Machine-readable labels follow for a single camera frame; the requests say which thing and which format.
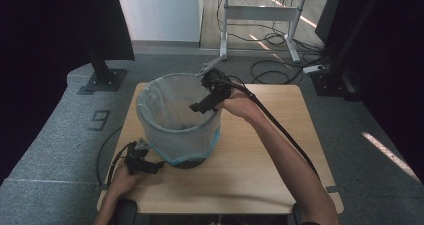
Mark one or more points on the black curtain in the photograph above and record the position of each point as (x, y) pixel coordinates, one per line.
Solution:
(393, 68)
(50, 51)

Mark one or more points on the dark round trash bin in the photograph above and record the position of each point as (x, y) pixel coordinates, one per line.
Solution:
(188, 165)

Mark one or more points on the white metal frame desk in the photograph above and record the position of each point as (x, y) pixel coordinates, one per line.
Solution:
(260, 13)

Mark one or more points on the white panel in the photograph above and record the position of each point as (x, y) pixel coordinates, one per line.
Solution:
(160, 11)

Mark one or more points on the person's left hand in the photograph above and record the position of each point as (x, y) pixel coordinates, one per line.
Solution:
(122, 183)

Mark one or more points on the white power strip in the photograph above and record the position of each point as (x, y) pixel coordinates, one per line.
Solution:
(313, 69)

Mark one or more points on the black computer tower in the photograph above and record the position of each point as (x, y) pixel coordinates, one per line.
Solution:
(326, 18)

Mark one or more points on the trash bin with clear bag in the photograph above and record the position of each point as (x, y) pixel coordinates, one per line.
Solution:
(173, 138)

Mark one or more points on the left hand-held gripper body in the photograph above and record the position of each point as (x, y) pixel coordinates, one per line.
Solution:
(136, 160)

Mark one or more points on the grey tape strip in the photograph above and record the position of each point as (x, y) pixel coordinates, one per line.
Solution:
(332, 189)

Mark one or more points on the black metal stand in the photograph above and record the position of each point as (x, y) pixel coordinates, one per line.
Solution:
(103, 76)
(333, 78)

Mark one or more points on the person's right hand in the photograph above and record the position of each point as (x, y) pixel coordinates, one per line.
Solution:
(241, 105)

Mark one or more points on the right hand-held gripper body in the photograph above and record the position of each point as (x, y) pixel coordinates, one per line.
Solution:
(216, 85)

